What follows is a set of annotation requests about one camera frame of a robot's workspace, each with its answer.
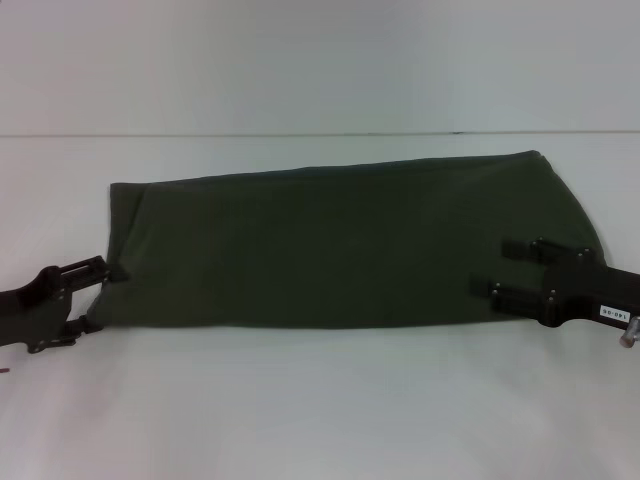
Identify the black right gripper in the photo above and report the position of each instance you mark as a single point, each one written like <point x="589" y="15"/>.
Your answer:
<point x="590" y="295"/>

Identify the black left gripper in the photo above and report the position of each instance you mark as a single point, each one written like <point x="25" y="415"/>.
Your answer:
<point x="35" y="305"/>

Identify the dark green t-shirt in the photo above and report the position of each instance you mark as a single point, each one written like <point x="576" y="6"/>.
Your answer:
<point x="350" y="250"/>

